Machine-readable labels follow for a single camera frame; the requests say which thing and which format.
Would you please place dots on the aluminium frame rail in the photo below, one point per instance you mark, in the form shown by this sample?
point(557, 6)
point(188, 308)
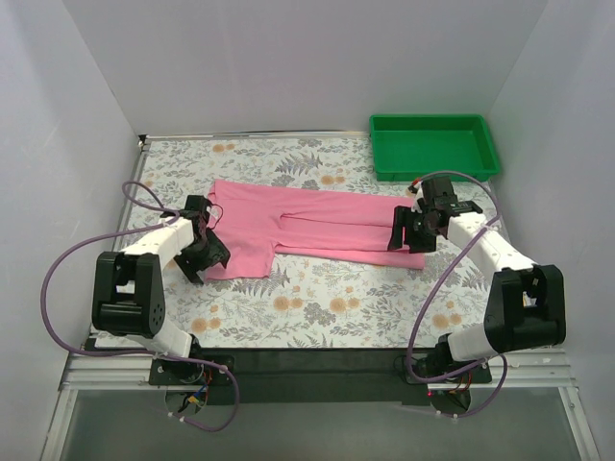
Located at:
point(543, 368)

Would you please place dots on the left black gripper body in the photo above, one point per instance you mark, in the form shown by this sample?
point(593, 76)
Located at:
point(203, 256)

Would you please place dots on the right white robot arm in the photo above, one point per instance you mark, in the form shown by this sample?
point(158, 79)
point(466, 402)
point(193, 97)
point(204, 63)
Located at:
point(526, 303)

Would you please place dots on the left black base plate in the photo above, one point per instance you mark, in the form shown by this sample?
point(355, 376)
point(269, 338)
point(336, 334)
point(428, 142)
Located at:
point(174, 372)

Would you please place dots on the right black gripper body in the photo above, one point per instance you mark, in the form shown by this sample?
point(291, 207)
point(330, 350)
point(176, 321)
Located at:
point(414, 230)

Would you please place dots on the green plastic bin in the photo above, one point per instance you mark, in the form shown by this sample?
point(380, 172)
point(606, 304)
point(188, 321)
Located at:
point(408, 146)

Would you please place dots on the floral patterned table mat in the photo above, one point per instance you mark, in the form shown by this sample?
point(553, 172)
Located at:
point(307, 301)

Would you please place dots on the pink t shirt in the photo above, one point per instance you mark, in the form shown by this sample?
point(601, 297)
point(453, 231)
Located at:
point(260, 221)

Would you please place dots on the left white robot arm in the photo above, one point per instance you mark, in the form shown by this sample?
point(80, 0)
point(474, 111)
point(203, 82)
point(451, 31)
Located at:
point(128, 297)

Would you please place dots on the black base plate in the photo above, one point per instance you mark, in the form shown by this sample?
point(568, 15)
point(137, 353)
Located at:
point(174, 372)
point(424, 366)

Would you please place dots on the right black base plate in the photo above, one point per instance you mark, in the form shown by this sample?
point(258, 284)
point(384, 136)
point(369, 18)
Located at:
point(424, 366)

